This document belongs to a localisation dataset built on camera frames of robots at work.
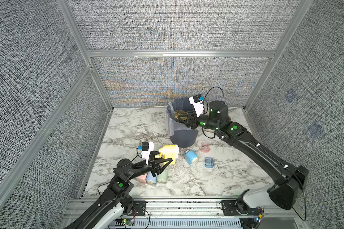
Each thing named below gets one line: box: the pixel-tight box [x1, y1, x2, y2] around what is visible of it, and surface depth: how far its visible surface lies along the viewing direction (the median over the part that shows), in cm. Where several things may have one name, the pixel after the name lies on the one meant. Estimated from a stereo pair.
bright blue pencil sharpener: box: [184, 149, 199, 166], surface depth 88 cm
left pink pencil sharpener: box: [136, 173, 148, 183], surface depth 79 cm
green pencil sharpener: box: [156, 168, 169, 184], surface depth 78 cm
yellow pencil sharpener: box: [154, 144, 180, 166], surface depth 62 cm
